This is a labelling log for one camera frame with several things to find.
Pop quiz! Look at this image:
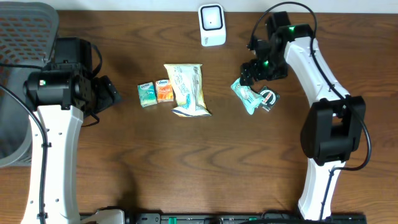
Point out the mint green wipes pack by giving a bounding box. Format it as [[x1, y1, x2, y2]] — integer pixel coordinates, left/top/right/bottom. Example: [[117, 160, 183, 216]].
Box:
[[231, 78, 264, 115]]

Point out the teal tissue box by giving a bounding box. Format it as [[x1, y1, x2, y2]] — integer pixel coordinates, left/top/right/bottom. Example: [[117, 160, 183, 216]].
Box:
[[137, 82, 157, 108]]

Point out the orange small packet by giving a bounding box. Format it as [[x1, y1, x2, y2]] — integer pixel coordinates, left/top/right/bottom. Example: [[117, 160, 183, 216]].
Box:
[[155, 80, 174, 103]]

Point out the cream snack bag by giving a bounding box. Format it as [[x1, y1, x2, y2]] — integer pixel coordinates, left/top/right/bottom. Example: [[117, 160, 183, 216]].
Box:
[[164, 63, 211, 118]]

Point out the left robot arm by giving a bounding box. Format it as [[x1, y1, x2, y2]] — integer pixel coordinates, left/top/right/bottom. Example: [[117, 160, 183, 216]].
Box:
[[22, 37, 126, 224]]

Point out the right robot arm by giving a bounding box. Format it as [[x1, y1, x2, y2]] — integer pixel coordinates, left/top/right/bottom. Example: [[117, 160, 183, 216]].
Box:
[[231, 12, 369, 223]]

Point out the white barcode scanner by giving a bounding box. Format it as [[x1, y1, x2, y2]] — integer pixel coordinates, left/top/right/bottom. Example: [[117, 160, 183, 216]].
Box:
[[198, 3, 226, 47]]

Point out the dark grey plastic basket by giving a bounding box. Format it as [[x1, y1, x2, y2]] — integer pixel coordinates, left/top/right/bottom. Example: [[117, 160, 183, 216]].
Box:
[[1, 1, 59, 167]]

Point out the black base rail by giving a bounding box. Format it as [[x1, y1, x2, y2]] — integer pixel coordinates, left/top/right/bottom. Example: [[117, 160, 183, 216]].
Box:
[[80, 206, 367, 224]]

